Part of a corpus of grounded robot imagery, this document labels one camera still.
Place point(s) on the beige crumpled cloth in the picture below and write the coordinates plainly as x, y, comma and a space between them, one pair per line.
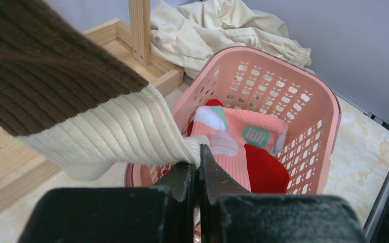
190, 34

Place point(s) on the wooden drying rack frame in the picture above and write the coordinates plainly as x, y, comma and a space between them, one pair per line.
80, 100

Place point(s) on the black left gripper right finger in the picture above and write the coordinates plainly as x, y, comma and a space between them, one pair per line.
230, 213

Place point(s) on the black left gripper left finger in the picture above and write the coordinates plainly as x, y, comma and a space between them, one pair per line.
162, 212

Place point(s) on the pink sock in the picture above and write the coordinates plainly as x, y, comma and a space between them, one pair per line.
241, 137

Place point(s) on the pink plastic laundry basket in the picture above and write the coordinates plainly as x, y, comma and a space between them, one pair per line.
248, 79

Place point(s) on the red snowman face sock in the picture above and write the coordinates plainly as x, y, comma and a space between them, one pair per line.
265, 171

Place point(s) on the beige brown sock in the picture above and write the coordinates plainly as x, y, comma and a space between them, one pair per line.
63, 94

